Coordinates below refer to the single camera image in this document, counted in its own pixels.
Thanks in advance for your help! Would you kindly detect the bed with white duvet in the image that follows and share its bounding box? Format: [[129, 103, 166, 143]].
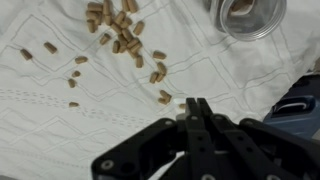
[[0, 0, 320, 180]]

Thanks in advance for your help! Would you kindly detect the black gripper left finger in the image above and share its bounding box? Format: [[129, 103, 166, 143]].
[[91, 97, 214, 180]]

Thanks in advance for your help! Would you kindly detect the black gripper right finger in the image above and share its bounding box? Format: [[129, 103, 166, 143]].
[[197, 97, 320, 180]]

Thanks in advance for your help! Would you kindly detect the blue hard-shell suitcase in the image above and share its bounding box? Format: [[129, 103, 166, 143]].
[[263, 94, 320, 141]]

